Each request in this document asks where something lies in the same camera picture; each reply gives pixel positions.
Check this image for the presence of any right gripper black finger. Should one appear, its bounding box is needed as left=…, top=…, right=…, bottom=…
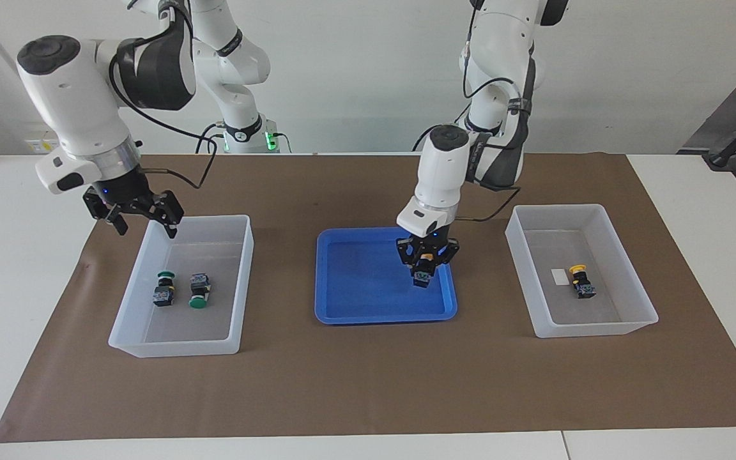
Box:
left=148, top=190, right=185, bottom=240
left=82, top=195, right=128, bottom=236

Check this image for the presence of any yellow push button switch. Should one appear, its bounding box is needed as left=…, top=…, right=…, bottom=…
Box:
left=411, top=252, right=436, bottom=289
left=568, top=264, right=597, bottom=300

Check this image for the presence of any green push button switch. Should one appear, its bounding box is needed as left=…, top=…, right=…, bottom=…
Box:
left=153, top=271, right=177, bottom=307
left=188, top=273, right=211, bottom=310

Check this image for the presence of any blue plastic tray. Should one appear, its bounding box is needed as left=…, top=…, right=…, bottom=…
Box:
left=314, top=226, right=458, bottom=325

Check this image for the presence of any brown table mat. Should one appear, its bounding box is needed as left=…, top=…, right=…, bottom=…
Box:
left=0, top=153, right=736, bottom=443

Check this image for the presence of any translucent white plastic box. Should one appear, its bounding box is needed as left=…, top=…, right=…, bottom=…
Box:
left=108, top=215, right=255, bottom=358
left=505, top=204, right=659, bottom=339

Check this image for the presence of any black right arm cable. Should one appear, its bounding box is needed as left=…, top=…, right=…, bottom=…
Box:
left=109, top=38, right=219, bottom=190

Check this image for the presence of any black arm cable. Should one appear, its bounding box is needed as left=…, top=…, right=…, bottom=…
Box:
left=454, top=0, right=535, bottom=223
left=109, top=38, right=219, bottom=190

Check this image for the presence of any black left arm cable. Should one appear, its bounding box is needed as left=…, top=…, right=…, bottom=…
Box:
left=454, top=0, right=535, bottom=223

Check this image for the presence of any white wall socket box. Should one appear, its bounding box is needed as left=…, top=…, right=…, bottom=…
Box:
left=25, top=131, right=62, bottom=154

